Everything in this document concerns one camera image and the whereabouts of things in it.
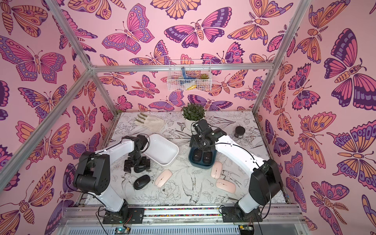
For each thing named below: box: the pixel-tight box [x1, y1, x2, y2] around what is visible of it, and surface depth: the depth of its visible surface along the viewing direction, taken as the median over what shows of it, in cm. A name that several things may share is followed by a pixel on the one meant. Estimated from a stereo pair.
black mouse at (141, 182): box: [133, 174, 151, 190], surface depth 85 cm
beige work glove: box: [134, 112, 166, 133], surface depth 115 cm
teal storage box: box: [188, 146, 218, 170], surface depth 94 cm
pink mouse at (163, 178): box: [154, 168, 173, 188], surface depth 87 cm
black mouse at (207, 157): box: [202, 151, 213, 165], surface depth 94 cm
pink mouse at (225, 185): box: [215, 178, 236, 194], surface depth 84 cm
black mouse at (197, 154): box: [192, 147, 203, 163], surface depth 95 cm
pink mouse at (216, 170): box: [211, 161, 223, 180], surface depth 89 cm
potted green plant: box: [180, 102, 208, 131], surface depth 98 cm
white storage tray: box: [143, 134, 180, 166], surface depth 101 cm
